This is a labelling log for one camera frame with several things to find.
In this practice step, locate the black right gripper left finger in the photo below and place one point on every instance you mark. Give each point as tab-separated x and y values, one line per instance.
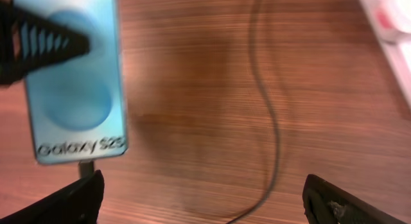
77	203

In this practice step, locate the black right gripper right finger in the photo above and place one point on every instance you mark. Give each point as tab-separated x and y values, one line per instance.
325	203

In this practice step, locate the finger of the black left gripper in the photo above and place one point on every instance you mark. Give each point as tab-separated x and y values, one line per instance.
30	42

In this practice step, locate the Samsung Galaxy smartphone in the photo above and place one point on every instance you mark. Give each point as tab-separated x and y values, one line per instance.
77	108

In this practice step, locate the white power strip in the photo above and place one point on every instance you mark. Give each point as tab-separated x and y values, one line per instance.
390	21

